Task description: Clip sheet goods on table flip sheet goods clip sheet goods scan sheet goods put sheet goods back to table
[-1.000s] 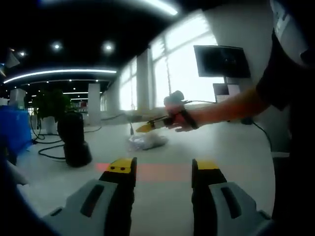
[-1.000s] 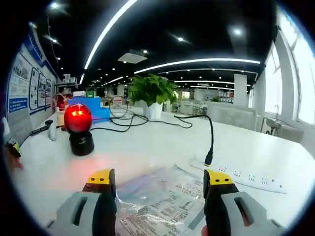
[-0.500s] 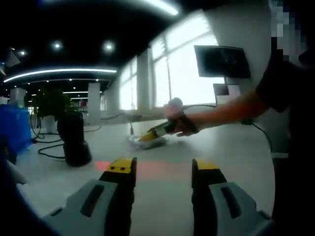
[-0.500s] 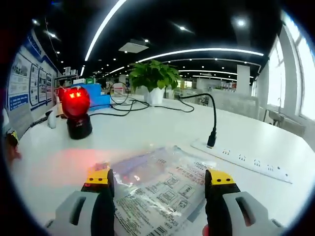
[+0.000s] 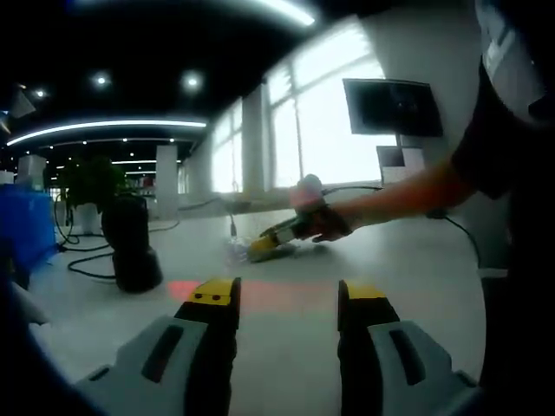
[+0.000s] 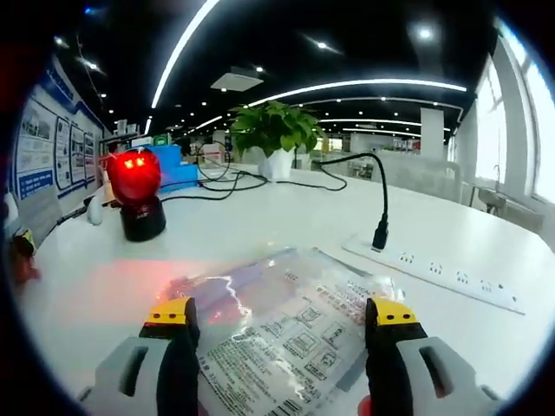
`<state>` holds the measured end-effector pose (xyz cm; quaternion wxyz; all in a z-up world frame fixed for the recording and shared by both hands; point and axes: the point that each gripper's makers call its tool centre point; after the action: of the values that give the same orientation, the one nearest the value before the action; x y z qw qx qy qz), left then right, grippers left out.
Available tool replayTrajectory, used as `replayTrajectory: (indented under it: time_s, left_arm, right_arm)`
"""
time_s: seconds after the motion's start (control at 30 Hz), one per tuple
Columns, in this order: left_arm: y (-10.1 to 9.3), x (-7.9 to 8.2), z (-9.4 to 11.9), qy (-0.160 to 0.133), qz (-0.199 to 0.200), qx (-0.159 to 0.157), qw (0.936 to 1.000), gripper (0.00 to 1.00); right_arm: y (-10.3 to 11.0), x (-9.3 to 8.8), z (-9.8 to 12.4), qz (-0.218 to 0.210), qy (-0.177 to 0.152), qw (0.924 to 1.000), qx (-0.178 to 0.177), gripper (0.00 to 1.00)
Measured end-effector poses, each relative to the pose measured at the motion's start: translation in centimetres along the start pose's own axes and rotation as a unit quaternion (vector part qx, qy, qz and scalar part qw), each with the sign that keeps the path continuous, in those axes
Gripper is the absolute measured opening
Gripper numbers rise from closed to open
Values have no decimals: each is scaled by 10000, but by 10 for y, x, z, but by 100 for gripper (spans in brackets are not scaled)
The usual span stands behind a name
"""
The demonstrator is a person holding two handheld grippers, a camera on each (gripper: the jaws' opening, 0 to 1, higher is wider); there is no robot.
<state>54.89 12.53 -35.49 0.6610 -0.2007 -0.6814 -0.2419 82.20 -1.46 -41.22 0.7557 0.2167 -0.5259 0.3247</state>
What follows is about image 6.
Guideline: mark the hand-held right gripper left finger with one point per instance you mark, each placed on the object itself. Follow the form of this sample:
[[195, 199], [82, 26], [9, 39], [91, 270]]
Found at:
[[143, 377]]

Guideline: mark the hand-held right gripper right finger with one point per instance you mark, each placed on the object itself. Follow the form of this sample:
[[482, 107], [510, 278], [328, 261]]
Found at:
[[416, 377]]

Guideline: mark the small white bottle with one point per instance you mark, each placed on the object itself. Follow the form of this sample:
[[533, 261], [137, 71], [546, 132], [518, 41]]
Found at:
[[95, 210]]

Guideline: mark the flat clear packet on table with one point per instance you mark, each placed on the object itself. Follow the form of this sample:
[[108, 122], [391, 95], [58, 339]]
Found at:
[[433, 271]]

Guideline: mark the blue plastic bin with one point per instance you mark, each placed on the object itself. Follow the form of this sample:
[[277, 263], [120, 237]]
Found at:
[[173, 167]]

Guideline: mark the green small box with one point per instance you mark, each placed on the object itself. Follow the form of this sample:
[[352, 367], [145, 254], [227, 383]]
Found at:
[[162, 141]]

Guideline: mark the steel sink with faucet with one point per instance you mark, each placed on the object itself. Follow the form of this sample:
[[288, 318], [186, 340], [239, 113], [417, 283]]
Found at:
[[511, 203]]

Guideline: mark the white table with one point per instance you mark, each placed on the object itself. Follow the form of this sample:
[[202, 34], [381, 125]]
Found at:
[[260, 216]]

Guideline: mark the frosted partition screen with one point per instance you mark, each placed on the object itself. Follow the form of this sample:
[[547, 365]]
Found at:
[[416, 177]]

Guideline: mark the curved ceiling light strip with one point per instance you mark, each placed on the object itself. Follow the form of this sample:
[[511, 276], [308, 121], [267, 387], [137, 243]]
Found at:
[[182, 43], [368, 82]]

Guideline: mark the ceiling air vent panel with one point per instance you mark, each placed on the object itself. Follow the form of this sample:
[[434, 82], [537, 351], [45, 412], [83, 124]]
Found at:
[[237, 81]]

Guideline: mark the green potted plant white pot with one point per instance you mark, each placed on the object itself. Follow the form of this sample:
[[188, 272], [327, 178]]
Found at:
[[277, 130]]

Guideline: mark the blue white wall poster board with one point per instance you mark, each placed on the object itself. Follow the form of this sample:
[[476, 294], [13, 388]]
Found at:
[[56, 147]]

